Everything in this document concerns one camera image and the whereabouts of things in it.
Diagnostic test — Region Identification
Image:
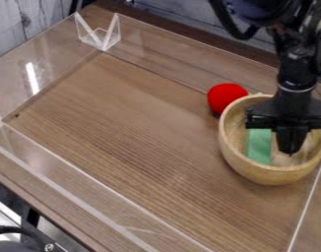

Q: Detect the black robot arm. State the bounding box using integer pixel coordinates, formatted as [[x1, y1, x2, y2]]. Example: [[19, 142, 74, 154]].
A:
[[207, 0, 321, 155]]

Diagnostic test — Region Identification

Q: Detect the clear acrylic corner bracket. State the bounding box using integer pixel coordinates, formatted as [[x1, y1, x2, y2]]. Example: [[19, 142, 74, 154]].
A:
[[74, 13, 121, 51]]

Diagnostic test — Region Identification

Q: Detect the light wooden bowl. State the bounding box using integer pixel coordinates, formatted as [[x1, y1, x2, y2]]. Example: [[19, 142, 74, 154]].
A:
[[218, 94, 321, 186]]

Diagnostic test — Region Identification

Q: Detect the red ball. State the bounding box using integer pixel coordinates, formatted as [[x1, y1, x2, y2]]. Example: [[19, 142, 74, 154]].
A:
[[206, 83, 249, 114]]

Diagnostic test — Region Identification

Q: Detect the black cable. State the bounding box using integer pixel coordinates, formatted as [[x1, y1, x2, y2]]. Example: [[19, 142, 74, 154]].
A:
[[0, 225, 44, 252]]

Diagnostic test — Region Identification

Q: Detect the green rectangular block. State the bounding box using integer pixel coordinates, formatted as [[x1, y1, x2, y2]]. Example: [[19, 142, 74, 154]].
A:
[[245, 129, 273, 165]]

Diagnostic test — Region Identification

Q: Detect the clear acrylic front wall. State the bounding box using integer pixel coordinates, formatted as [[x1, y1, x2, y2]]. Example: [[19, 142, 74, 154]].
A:
[[0, 119, 211, 252]]

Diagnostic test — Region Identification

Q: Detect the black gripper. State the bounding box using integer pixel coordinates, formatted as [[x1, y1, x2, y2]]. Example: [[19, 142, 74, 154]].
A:
[[245, 97, 321, 155]]

